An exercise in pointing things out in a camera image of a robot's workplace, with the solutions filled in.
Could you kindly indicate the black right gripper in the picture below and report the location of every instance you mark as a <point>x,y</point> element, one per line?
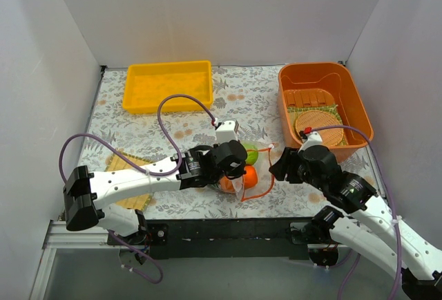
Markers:
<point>288,167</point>

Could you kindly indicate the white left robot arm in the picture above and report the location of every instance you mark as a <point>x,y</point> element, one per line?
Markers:
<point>91,198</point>

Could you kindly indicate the square bamboo mat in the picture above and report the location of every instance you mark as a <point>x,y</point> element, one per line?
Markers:
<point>115,163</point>

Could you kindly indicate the clear zip top bag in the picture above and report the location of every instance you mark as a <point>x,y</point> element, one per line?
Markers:
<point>265,179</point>

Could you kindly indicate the yellow plastic tray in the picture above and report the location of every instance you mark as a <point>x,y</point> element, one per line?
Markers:
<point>148,84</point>

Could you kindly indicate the green bamboo mat in tub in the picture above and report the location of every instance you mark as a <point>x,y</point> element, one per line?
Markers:
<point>294,112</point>

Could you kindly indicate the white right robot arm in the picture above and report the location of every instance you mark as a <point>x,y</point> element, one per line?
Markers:
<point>359,218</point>

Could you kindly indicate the light green fake apple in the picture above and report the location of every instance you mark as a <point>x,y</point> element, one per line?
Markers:
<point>252,153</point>

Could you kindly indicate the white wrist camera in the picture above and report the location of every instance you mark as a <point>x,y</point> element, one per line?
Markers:
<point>311,139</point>
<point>226,131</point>

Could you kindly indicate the orange fake tangerine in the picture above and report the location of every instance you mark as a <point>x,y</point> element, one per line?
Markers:
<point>227,185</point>
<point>250,178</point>

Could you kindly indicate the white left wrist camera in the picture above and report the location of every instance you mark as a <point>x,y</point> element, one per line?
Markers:
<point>226,131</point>

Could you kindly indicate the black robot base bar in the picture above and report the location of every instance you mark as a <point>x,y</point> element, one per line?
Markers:
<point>291,238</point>

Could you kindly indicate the round woven bamboo basket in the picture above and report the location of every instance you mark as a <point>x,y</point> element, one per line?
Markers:
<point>318,118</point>

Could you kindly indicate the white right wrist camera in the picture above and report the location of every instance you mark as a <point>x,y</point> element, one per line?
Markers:
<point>311,139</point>

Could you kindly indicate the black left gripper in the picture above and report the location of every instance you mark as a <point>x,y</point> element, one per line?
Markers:
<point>221,176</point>

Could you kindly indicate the orange plastic tub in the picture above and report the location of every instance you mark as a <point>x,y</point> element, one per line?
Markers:
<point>331,77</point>

